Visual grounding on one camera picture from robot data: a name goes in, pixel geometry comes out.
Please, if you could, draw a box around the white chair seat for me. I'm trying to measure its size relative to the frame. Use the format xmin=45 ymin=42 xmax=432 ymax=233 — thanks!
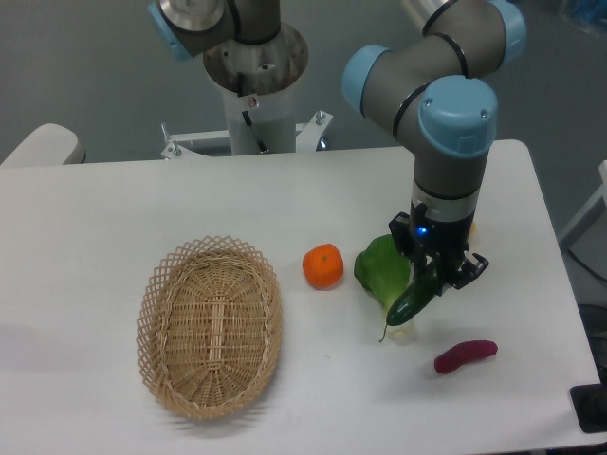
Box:
xmin=1 ymin=123 xmax=86 ymax=169

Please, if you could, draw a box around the dark green cucumber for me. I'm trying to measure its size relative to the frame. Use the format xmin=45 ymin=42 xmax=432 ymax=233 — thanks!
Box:
xmin=380 ymin=261 xmax=443 ymax=341

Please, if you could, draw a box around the purple sweet potato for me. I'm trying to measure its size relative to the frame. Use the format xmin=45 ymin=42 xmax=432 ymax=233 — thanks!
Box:
xmin=433 ymin=340 xmax=498 ymax=374

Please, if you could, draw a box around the white furniture frame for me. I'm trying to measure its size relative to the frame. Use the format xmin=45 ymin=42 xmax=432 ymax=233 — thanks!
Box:
xmin=557 ymin=161 xmax=606 ymax=252

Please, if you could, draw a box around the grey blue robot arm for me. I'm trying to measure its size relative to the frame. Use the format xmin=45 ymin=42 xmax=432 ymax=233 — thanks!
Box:
xmin=148 ymin=1 xmax=526 ymax=289

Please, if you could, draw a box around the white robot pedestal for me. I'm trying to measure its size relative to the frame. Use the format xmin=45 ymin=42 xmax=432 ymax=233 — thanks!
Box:
xmin=159 ymin=23 xmax=333 ymax=161

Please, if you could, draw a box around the woven wicker basket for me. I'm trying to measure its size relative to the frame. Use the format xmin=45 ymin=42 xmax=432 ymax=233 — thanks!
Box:
xmin=136 ymin=236 xmax=283 ymax=419

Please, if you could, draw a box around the black device at edge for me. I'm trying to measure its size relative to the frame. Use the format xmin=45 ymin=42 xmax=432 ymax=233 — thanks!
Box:
xmin=570 ymin=383 xmax=606 ymax=434

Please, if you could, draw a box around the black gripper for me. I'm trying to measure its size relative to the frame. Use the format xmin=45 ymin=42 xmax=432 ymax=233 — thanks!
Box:
xmin=389 ymin=203 xmax=488 ymax=297

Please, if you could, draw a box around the green bok choy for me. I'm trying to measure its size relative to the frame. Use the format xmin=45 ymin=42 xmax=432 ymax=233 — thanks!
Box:
xmin=354 ymin=234 xmax=411 ymax=316

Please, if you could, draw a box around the orange tangerine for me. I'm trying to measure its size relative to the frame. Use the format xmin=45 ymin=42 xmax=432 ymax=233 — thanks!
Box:
xmin=302 ymin=244 xmax=344 ymax=289

